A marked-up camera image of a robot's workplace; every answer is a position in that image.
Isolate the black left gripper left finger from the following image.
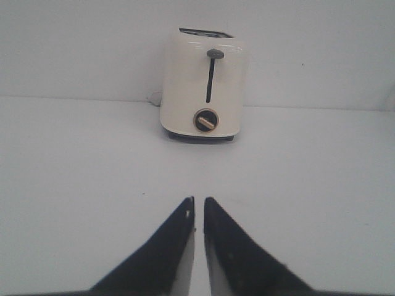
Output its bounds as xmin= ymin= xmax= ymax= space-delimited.
xmin=89 ymin=196 xmax=197 ymax=292

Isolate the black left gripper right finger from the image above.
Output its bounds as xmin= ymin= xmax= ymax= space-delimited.
xmin=203 ymin=197 xmax=314 ymax=292

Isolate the cream white toaster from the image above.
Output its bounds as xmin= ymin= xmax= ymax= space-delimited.
xmin=160 ymin=28 xmax=248 ymax=141

